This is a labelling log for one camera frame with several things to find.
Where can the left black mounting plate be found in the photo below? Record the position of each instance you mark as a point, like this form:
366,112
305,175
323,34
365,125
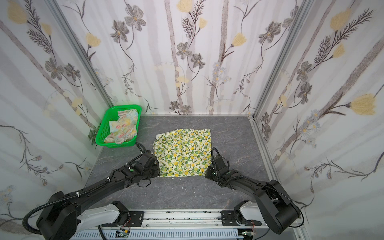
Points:
135,219

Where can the black mounting plate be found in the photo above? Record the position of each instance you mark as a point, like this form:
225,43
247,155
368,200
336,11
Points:
135,219
230,218

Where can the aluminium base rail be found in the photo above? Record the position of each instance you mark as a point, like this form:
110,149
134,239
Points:
111,216

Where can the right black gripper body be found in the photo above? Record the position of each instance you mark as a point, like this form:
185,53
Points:
214,170

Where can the lemon print yellow skirt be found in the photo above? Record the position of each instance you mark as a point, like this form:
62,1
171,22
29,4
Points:
183,152

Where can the green plastic basket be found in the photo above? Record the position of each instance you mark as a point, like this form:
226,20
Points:
112,115

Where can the pastel floral folded skirt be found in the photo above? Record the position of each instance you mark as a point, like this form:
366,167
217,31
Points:
124,128

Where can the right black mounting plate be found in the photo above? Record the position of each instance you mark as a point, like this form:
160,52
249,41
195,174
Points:
230,218

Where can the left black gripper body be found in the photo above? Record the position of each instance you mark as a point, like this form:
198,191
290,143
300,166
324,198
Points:
153,167

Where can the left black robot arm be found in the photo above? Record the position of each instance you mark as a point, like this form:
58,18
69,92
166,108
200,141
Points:
59,218

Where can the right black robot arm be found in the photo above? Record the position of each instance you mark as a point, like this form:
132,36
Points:
271,203

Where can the white slotted cable duct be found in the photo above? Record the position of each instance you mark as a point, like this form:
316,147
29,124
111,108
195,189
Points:
174,234

